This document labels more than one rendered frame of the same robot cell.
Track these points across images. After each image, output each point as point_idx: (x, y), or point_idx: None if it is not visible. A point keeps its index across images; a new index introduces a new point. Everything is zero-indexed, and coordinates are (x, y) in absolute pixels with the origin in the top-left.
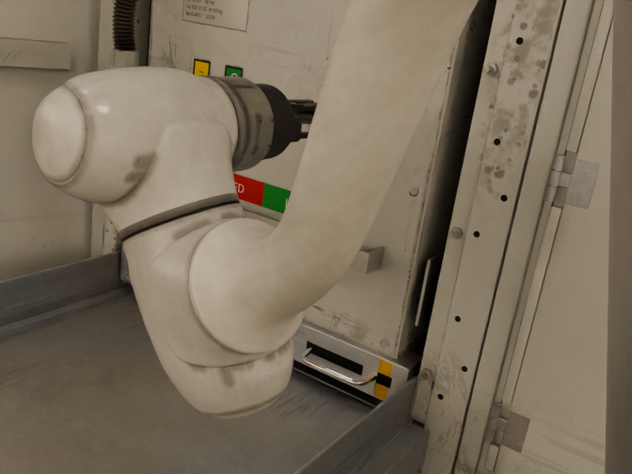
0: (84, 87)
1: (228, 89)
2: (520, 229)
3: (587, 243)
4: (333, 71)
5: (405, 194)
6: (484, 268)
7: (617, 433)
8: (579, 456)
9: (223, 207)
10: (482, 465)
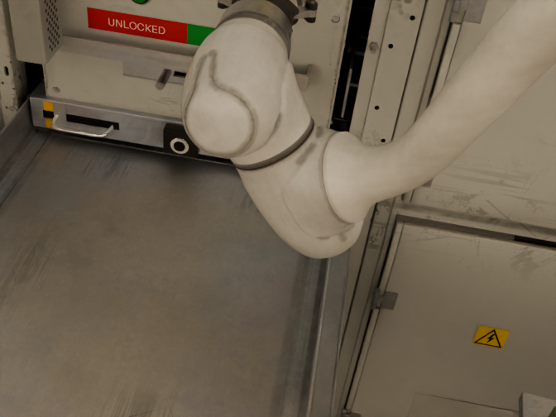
0: (237, 88)
1: (273, 25)
2: (425, 38)
3: None
4: (476, 88)
5: (328, 21)
6: (397, 69)
7: None
8: (470, 180)
9: (313, 128)
10: (398, 198)
